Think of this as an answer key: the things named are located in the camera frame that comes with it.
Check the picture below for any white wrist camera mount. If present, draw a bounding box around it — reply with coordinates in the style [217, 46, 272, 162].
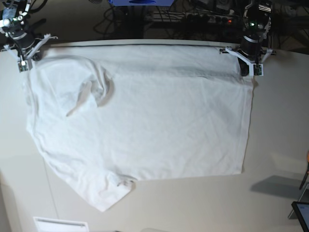
[219, 46, 277, 76]
[1, 34, 58, 72]

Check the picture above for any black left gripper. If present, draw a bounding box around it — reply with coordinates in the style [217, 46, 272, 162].
[238, 58, 250, 76]

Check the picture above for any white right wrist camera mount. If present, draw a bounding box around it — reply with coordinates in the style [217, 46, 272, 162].
[1, 34, 58, 72]

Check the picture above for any black power strip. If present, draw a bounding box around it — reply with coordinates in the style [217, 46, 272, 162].
[186, 14, 239, 25]

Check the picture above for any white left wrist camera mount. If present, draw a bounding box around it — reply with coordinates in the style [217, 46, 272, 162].
[219, 46, 277, 76]

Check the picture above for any tablet with grey stand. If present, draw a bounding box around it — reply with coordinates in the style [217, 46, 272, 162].
[288, 183, 309, 232]

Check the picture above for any white paper sheet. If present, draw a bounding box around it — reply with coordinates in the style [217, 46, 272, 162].
[33, 217, 90, 232]

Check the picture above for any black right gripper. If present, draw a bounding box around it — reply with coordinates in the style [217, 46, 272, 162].
[32, 52, 42, 61]

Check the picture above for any white T-shirt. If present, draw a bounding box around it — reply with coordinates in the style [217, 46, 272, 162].
[23, 45, 253, 211]

